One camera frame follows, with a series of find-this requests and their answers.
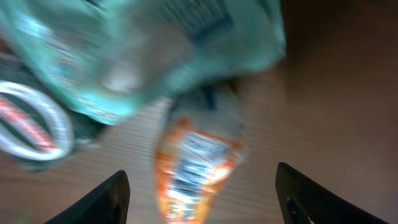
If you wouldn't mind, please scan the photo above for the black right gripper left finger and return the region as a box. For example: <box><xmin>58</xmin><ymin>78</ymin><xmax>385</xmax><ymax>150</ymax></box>
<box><xmin>45</xmin><ymin>170</ymin><xmax>130</xmax><ymax>224</ymax></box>

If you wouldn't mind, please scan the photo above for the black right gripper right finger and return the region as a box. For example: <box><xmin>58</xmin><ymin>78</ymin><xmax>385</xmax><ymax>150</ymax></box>
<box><xmin>275</xmin><ymin>162</ymin><xmax>386</xmax><ymax>224</ymax></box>

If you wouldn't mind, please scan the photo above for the dark green round-logo packet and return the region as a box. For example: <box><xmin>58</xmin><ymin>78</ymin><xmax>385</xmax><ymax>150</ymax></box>
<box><xmin>1</xmin><ymin>54</ymin><xmax>106</xmax><ymax>172</ymax></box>

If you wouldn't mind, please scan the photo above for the orange snack packet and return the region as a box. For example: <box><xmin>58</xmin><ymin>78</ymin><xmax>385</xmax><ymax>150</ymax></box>
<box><xmin>154</xmin><ymin>83</ymin><xmax>246</xmax><ymax>224</ymax></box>

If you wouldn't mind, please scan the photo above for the teal wet wipes pack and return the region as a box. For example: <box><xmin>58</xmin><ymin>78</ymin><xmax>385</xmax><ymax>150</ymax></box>
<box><xmin>1</xmin><ymin>0</ymin><xmax>285</xmax><ymax>125</ymax></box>

